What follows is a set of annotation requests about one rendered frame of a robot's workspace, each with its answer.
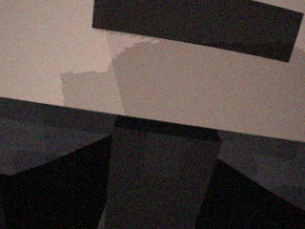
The black two-prong plug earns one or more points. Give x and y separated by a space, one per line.
159 173

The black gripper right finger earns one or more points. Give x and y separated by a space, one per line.
234 201

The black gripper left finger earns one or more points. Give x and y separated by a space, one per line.
67 193

